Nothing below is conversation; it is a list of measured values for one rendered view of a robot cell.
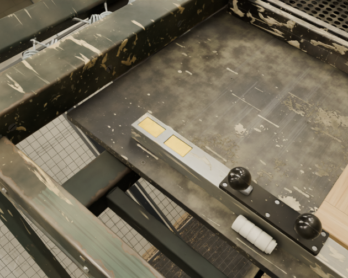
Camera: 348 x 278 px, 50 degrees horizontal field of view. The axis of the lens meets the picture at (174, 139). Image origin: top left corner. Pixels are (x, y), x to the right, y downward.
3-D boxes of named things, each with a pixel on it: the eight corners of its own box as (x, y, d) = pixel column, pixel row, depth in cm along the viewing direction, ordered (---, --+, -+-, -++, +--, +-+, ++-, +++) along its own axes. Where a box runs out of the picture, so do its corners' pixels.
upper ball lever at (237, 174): (247, 203, 68) (241, 194, 56) (230, 191, 70) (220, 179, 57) (259, 186, 69) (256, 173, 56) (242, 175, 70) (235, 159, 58)
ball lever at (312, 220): (306, 245, 64) (313, 245, 52) (286, 231, 66) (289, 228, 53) (318, 227, 64) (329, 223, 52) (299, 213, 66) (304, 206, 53)
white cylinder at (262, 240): (229, 230, 68) (267, 258, 65) (232, 222, 66) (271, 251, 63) (238, 219, 70) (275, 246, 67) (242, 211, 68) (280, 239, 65)
